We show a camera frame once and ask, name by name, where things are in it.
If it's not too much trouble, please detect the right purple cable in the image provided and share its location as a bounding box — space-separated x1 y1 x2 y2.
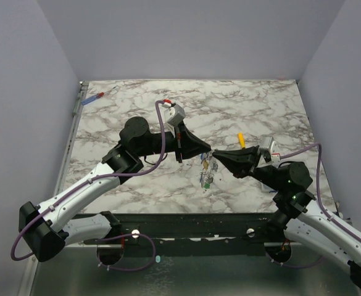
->
278 142 361 252

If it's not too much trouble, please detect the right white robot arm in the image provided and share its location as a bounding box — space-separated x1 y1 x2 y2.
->
213 146 361 289

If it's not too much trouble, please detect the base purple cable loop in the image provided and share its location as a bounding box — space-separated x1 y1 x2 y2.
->
96 232 156 273

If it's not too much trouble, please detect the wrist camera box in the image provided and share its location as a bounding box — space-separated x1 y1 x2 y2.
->
164 100 186 126
259 137 280 163

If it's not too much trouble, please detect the blue handled screwdriver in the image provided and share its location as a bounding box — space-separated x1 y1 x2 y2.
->
81 86 117 106

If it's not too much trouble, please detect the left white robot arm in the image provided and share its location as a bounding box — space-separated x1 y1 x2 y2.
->
17 117 211 262

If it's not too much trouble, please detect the clear plastic screw box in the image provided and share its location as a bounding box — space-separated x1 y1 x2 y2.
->
261 183 276 193

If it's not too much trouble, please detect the yellow handled screwdriver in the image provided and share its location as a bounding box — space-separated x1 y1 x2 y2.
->
238 133 246 149

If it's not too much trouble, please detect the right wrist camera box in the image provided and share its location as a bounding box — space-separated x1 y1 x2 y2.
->
259 137 280 163

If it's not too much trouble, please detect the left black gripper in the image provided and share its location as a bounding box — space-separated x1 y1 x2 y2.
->
136 119 211 162

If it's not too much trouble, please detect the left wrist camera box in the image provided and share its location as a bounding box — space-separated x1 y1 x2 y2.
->
164 100 186 126

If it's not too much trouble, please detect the left aluminium side rail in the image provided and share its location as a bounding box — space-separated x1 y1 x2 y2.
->
52 81 89 196

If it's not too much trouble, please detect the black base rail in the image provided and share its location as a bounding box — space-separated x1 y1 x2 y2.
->
85 213 285 257

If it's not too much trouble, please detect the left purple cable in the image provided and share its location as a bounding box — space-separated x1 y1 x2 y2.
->
10 100 173 261

